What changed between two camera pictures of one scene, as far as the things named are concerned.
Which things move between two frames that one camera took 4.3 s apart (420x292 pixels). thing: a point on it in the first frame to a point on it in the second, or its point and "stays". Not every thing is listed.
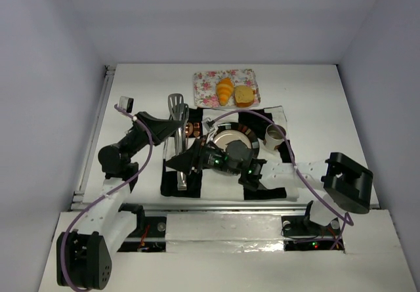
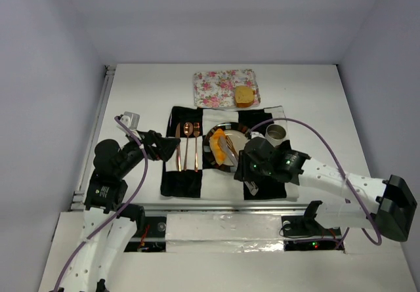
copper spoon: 189,128 stays
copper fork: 196,129 stays
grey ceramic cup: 273,136 stays
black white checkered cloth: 274,146 stays
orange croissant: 224,87 to 218,155
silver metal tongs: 180,110 to 252,187
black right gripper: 197,157 to 243,166
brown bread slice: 244,96 stays
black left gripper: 144,125 to 152,144
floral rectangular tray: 205,84 stays
